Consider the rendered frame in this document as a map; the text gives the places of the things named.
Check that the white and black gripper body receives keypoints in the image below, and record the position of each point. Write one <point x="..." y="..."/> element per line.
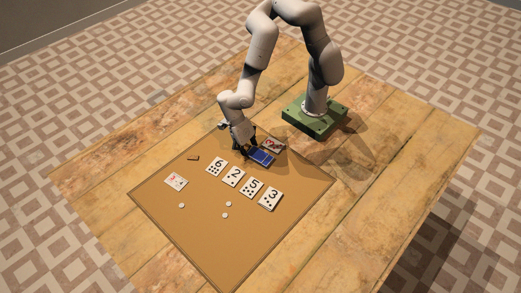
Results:
<point x="242" y="132"/>

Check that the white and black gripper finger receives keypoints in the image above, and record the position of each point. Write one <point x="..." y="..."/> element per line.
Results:
<point x="241" y="149"/>
<point x="252" y="139"/>

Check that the tan flat mat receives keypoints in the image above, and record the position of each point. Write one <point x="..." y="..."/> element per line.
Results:
<point x="269" y="250"/>

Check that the white rules card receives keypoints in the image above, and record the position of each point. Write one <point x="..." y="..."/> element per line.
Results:
<point x="175" y="181"/>

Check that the brown square mat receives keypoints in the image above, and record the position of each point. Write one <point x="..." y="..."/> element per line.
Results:
<point x="227" y="248"/>

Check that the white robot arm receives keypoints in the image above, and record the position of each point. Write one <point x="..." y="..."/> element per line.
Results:
<point x="326" y="66"/>

